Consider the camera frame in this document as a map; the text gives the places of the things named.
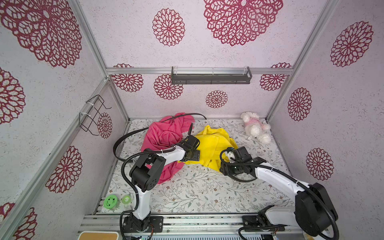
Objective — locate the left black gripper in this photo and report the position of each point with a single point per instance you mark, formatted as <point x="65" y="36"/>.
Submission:
<point x="196" y="156"/>

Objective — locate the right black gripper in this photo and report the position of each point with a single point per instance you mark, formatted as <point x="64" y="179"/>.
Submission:
<point x="227" y="169"/>

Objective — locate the yellow garment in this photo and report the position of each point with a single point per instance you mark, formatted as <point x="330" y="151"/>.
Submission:
<point x="212" y="143"/>

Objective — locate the pink trousers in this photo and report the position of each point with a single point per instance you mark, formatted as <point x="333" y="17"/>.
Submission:
<point x="167" y="132"/>

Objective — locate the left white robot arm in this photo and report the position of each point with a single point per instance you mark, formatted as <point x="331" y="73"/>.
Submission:
<point x="142" y="172"/>

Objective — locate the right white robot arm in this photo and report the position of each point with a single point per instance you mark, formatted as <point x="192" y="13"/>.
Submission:
<point x="313" y="211"/>

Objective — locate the white pink plush toy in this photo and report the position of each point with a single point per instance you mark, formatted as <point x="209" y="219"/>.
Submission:
<point x="255" y="128"/>

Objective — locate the black wall shelf rail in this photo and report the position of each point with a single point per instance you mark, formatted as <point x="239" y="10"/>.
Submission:
<point x="243" y="78"/>

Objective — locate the black wire wall rack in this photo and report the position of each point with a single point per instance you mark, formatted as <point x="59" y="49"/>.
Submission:
<point x="88" y="120"/>

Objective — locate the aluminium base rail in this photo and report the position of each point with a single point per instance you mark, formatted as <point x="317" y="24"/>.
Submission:
<point x="211" y="226"/>

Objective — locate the wooden board white frame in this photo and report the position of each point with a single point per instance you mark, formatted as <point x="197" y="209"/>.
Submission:
<point x="98" y="235"/>

